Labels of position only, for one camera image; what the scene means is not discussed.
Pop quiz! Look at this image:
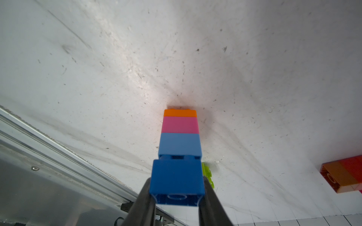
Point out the small pink lego brick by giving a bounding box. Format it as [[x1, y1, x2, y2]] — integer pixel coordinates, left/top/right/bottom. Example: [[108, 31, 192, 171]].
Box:
[[162, 116, 199, 134]]

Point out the light blue lego brick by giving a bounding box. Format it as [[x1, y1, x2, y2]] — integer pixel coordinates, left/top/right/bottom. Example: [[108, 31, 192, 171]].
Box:
[[158, 133, 202, 159]]

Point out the lime green lego brick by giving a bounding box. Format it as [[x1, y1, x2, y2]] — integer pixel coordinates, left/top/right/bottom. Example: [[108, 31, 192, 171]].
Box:
[[201, 162, 215, 189]]

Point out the aluminium mounting rail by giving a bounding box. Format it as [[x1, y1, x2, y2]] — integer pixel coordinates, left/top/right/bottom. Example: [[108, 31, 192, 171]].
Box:
[[0, 105, 187, 226]]

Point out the dark blue lego brick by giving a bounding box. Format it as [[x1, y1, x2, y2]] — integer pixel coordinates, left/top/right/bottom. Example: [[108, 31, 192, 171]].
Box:
[[149, 159, 205, 207]]

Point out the brown lego brick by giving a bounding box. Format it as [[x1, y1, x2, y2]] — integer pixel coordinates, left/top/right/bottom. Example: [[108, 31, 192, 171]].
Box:
[[320, 161, 362, 194]]

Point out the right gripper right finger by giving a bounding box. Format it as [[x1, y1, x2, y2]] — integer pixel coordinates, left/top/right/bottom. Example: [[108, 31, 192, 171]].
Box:
[[199, 177, 233, 226]]

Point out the small red lego brick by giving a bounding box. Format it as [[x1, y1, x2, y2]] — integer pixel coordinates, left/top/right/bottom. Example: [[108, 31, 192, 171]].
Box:
[[339, 155, 362, 184]]

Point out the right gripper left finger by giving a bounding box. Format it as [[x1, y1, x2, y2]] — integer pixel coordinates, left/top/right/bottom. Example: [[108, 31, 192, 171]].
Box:
[[121, 178, 156, 226]]

